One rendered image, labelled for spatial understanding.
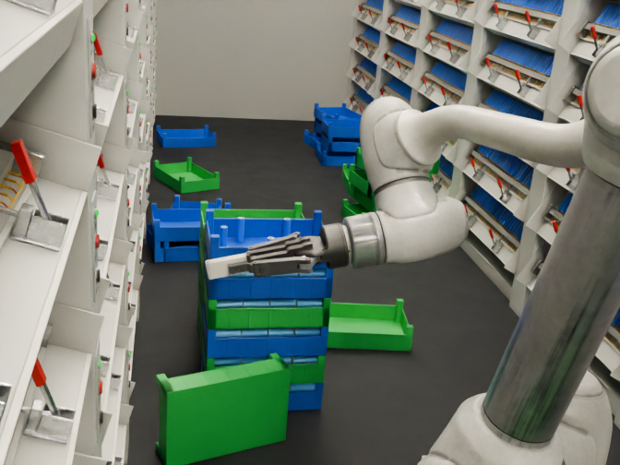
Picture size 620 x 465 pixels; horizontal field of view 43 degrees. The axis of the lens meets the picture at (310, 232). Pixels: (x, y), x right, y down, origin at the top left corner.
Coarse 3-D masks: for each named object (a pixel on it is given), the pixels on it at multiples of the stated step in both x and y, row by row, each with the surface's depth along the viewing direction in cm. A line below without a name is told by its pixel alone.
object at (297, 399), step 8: (320, 384) 201; (296, 392) 200; (304, 392) 201; (312, 392) 201; (320, 392) 202; (296, 400) 201; (304, 400) 202; (312, 400) 202; (320, 400) 203; (288, 408) 202; (296, 408) 202; (304, 408) 203; (312, 408) 203; (320, 408) 204
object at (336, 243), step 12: (324, 228) 131; (336, 228) 130; (312, 240) 133; (324, 240) 130; (336, 240) 129; (300, 252) 130; (312, 252) 129; (324, 252) 129; (336, 252) 129; (348, 252) 130; (336, 264) 130; (348, 264) 132
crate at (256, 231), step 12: (216, 228) 201; (228, 228) 202; (252, 228) 203; (264, 228) 204; (276, 228) 204; (300, 228) 206; (312, 228) 206; (216, 240) 182; (228, 240) 201; (252, 240) 202; (264, 240) 203; (216, 252) 183; (228, 252) 183; (240, 252) 184; (324, 264) 189
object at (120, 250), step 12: (120, 240) 157; (120, 252) 158; (120, 264) 159; (120, 276) 154; (120, 288) 149; (108, 300) 143; (120, 300) 144; (108, 312) 138; (108, 324) 134; (108, 336) 131; (108, 348) 127; (108, 372) 121; (108, 384) 118; (108, 420) 103
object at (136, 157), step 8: (136, 152) 222; (136, 160) 223; (128, 168) 220; (136, 168) 223; (128, 176) 207; (136, 176) 216; (128, 184) 208; (136, 184) 210; (128, 192) 202; (128, 208) 185; (128, 216) 184; (128, 232) 167; (128, 240) 168
